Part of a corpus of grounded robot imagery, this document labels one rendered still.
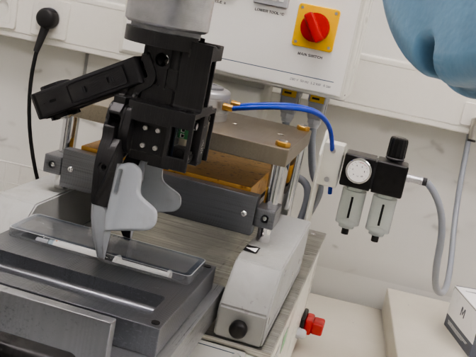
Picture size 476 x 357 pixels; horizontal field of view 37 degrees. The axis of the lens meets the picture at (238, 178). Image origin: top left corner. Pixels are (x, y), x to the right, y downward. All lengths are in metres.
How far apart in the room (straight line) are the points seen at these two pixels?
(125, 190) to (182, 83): 0.11
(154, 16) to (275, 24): 0.39
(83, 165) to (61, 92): 0.17
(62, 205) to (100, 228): 0.22
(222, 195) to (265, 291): 0.12
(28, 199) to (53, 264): 0.17
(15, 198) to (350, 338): 0.65
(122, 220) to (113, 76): 0.13
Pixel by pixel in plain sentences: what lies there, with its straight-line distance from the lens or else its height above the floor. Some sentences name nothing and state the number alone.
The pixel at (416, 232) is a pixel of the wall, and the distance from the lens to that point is 1.39.
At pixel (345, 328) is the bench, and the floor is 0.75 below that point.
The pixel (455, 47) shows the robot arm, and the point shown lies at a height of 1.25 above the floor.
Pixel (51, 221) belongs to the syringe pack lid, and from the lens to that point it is 0.75.
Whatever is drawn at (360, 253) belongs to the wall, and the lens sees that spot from 1.40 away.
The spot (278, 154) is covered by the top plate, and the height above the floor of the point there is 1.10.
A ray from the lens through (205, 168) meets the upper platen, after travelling 0.84.
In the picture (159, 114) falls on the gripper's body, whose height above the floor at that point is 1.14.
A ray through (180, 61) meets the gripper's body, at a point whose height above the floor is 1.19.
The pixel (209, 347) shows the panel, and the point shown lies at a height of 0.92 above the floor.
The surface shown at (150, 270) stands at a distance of 0.67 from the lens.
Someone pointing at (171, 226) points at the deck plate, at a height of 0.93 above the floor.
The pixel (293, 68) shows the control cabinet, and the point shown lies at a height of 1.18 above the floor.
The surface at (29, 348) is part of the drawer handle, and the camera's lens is 0.49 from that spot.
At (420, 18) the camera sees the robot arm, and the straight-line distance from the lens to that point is 0.18.
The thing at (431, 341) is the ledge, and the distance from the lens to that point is 1.22.
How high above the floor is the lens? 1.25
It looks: 13 degrees down
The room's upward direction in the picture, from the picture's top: 11 degrees clockwise
